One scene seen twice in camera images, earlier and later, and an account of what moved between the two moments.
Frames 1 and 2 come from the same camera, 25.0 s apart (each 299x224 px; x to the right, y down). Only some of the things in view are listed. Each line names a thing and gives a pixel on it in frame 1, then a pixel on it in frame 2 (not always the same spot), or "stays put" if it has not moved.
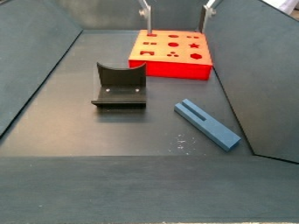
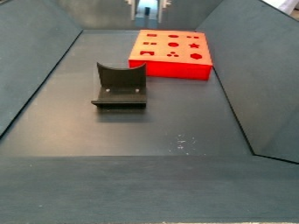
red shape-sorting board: [172, 53] stays put
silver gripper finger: [207, 14] -> [163, 4]
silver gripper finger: [146, 12] -> [134, 5]
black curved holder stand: [122, 87] stays put
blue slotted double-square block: [215, 131] -> [146, 22]
